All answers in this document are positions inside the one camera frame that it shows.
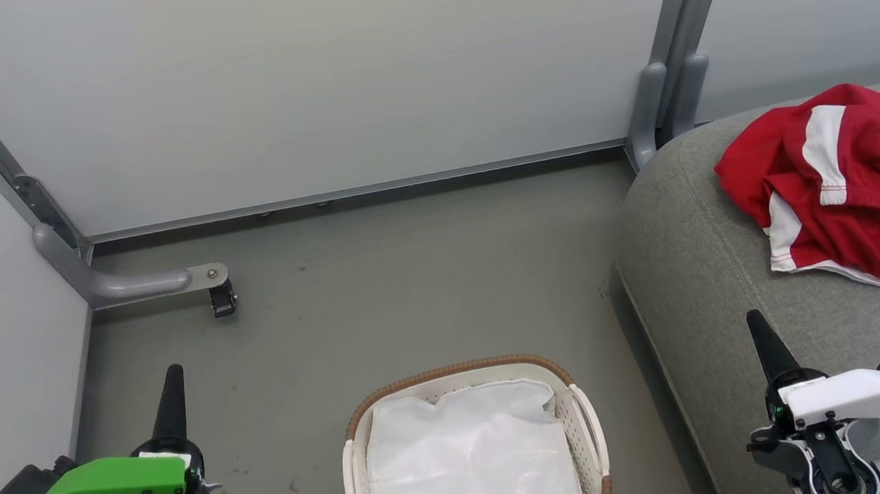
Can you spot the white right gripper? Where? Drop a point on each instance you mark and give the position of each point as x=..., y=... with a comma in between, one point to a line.
x=854, y=397

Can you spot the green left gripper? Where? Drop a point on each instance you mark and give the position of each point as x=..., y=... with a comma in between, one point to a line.
x=111, y=485

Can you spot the red and white sports jersey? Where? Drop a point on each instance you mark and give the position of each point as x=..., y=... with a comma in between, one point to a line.
x=864, y=183

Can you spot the white basket with brown rim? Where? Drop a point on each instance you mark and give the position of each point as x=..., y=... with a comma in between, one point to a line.
x=583, y=437

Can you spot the white cloth basket liner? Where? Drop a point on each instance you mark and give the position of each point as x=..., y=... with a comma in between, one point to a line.
x=468, y=459

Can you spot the grey fabric sofa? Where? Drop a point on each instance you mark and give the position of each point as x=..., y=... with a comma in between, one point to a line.
x=701, y=261

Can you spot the black caster wheel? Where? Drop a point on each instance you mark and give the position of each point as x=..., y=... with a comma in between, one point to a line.
x=223, y=298

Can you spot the grey curved partition foot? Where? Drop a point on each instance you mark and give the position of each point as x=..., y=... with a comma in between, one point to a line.
x=129, y=285

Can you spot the grey upright partition foot pair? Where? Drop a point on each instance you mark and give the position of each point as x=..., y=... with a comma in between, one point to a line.
x=644, y=112

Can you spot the grey partition bottom rail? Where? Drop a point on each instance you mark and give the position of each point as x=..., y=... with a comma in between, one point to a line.
x=360, y=189

